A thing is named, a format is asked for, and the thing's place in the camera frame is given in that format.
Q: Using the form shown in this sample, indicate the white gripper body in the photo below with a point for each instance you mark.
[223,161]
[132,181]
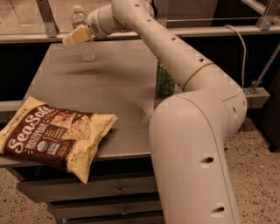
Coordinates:
[98,24]

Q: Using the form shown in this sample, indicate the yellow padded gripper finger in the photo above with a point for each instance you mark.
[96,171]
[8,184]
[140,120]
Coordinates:
[79,35]

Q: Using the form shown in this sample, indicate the clear plastic water bottle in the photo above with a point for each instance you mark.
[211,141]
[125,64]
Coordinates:
[85,43]

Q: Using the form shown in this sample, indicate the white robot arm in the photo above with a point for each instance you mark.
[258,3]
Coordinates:
[188,130]

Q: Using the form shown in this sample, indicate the brown sea salt chip bag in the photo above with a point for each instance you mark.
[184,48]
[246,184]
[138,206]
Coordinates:
[61,138]

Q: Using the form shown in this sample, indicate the grey drawer cabinet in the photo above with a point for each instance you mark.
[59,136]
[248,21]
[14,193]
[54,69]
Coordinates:
[112,152]

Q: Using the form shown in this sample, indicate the green soda can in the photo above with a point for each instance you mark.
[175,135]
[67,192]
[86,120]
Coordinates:
[165,84]

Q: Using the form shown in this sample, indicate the metal window rail frame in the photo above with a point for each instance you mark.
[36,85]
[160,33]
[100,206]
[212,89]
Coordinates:
[49,20]

